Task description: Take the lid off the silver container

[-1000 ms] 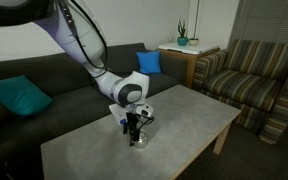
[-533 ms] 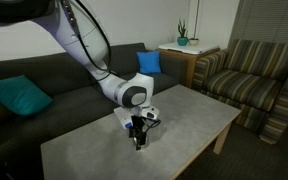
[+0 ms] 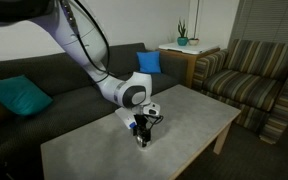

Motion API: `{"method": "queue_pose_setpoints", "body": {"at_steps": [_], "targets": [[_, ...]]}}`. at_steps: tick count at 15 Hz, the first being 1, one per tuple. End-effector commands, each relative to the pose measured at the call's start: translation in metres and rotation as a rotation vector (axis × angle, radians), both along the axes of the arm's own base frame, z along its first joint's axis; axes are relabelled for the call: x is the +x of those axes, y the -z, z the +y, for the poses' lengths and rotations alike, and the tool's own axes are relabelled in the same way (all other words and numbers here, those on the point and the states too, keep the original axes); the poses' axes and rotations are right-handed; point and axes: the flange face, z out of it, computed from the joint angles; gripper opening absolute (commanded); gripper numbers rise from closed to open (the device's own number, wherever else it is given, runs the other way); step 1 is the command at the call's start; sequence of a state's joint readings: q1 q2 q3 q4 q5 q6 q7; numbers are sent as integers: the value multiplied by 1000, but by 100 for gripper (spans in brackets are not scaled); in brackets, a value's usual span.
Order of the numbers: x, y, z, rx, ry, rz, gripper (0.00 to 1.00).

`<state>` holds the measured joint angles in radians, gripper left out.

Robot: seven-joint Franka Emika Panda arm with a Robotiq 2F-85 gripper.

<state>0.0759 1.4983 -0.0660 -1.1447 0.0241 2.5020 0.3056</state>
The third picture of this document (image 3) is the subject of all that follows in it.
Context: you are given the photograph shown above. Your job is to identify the wooden table leg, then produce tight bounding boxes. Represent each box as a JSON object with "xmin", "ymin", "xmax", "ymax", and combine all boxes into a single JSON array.
[{"xmin": 212, "ymin": 121, "xmax": 233, "ymax": 155}]

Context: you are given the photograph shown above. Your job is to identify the grey window blinds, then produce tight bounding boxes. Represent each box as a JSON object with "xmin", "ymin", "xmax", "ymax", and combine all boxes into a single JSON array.
[{"xmin": 228, "ymin": 0, "xmax": 288, "ymax": 58}]

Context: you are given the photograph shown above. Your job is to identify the teal pot with green plant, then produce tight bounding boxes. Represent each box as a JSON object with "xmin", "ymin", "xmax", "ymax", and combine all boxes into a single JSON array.
[{"xmin": 177, "ymin": 18, "xmax": 189, "ymax": 47}]

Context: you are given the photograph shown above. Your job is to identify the long black robot cable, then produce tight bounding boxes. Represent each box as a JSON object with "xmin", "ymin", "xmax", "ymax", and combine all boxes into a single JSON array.
[{"xmin": 59, "ymin": 0, "xmax": 112, "ymax": 84}]

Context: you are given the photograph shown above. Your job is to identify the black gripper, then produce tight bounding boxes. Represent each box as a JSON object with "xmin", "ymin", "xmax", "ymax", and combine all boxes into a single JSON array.
[{"xmin": 132, "ymin": 114, "xmax": 152, "ymax": 148}]

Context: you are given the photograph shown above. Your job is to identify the small white pot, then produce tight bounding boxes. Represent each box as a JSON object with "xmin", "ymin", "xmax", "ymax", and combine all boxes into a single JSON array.
[{"xmin": 188, "ymin": 37, "xmax": 200, "ymax": 47}]

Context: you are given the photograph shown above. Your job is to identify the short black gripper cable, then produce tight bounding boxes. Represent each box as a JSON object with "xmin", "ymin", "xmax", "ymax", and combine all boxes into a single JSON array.
[{"xmin": 145, "ymin": 114, "xmax": 164, "ymax": 131}]

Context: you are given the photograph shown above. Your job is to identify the wooden side table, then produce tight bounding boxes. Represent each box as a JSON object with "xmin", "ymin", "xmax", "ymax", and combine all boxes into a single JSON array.
[{"xmin": 157, "ymin": 47, "xmax": 221, "ymax": 89}]

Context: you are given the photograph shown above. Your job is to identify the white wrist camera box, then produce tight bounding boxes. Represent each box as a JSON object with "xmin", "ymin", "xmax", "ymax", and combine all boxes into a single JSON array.
[{"xmin": 114, "ymin": 107, "xmax": 139, "ymax": 130}]

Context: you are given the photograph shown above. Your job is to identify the teal pillow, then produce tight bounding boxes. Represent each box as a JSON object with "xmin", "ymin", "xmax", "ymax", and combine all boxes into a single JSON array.
[{"xmin": 0, "ymin": 74, "xmax": 54, "ymax": 117}]

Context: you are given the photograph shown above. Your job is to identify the blue square pillow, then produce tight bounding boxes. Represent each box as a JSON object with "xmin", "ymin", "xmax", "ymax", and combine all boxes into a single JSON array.
[{"xmin": 136, "ymin": 50, "xmax": 162, "ymax": 75}]

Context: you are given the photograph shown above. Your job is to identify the white flat tray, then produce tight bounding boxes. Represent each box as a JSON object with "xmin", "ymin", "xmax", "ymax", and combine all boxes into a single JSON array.
[{"xmin": 158, "ymin": 41, "xmax": 220, "ymax": 55}]

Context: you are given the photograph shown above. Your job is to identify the dark grey patterned sofa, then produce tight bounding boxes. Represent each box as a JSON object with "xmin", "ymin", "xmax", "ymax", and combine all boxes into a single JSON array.
[{"xmin": 0, "ymin": 42, "xmax": 189, "ymax": 180}]

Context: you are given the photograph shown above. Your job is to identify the tall thin dark plant stem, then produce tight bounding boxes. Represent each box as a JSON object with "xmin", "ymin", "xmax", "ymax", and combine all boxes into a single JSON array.
[{"xmin": 193, "ymin": 0, "xmax": 201, "ymax": 40}]

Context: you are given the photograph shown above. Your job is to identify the striped armchair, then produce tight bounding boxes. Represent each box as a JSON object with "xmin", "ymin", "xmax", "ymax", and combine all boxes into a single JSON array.
[{"xmin": 192, "ymin": 38, "xmax": 288, "ymax": 145}]

